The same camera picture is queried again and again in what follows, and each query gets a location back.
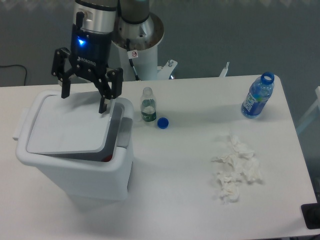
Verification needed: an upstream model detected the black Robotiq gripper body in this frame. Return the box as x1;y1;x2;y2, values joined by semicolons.
67;24;113;84

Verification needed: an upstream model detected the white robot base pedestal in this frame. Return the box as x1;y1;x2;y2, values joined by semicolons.
112;13;178;82

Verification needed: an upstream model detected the white trash can lid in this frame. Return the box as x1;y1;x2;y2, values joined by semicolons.
26;91;124;162

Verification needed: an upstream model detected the blue bottle cap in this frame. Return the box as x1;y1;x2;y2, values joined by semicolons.
157;117;169;129

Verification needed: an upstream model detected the red object inside bin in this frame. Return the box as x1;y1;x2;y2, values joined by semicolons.
102;154;113;162

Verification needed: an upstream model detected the clear small plastic bottle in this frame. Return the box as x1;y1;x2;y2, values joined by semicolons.
140;87;157;123

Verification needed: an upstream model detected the black device at edge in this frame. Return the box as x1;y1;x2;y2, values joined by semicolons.
301;203;320;230

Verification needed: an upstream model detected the white chair frame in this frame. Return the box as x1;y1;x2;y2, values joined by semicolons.
295;86;320;135

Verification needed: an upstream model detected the black floor cable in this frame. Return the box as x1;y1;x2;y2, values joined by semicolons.
0;64;28;87

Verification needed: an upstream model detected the white trash can body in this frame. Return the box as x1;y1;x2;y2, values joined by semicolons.
15;90;134;201

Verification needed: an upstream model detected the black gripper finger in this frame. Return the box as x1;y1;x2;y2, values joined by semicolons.
51;47;78;99
92;67;124;114

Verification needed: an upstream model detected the blue plastic drink bottle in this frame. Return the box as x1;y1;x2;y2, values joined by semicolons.
241;72;275;119

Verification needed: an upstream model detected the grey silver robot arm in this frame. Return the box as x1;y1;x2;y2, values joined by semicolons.
51;0;150;114

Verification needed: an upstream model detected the crumpled white tissue pile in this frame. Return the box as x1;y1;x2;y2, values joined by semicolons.
211;132;264;205

